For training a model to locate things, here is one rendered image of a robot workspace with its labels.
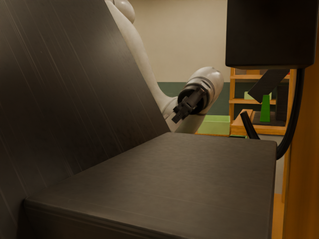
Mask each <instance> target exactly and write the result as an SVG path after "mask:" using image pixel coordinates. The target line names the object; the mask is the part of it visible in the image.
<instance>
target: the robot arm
mask: <svg viewBox="0 0 319 239"><path fill-rule="evenodd" d="M104 1H105V3H106V5H107V7H108V8H109V10H110V12H111V14H112V16H113V18H114V20H115V22H116V24H117V26H118V28H119V30H120V32H121V34H122V36H123V38H124V40H125V42H126V44H127V46H128V48H129V50H130V52H131V54H132V56H133V58H134V60H135V62H136V64H137V66H138V68H139V70H140V72H141V74H142V76H143V78H144V80H145V81H146V83H147V85H148V87H149V89H150V91H151V93H152V95H153V97H154V99H155V101H156V103H157V105H158V107H159V109H160V111H161V113H162V115H163V116H164V115H165V114H168V115H169V116H168V117H167V119H166V120H165V121H166V123H167V125H168V127H169V129H170V131H171V132H174V133H186V134H195V133H196V131H197V130H198V128H199V127H200V125H201V124H202V122H203V120H204V117H205V115H206V114H207V112H208V111H209V109H210V108H211V106H212V105H213V104H214V102H215V101H216V100H217V98H218V96H219V94H220V92H221V91H222V88H223V86H224V78H223V75H222V73H221V72H220V71H219V70H217V69H215V68H214V67H203V68H201V69H199V70H197V71H196V72H194V73H193V74H192V75H191V77H190V78H189V80H188V82H187V83H186V84H185V86H184V87H183V89H181V91H180V94H179V95H178V97H173V98H172V97H168V96H167V95H165V94H164V93H163V92H162V91H161V89H160V88H159V86H158V84H157V81H156V78H155V76H154V73H153V70H152V67H151V65H150V61H149V59H148V56H147V53H146V50H145V47H144V44H143V42H142V39H141V37H140V35H139V33H138V32H137V30H136V28H135V27H134V26H133V23H134V20H135V12H134V9H133V7H132V5H131V4H130V3H129V2H128V1H127V0H104Z"/></svg>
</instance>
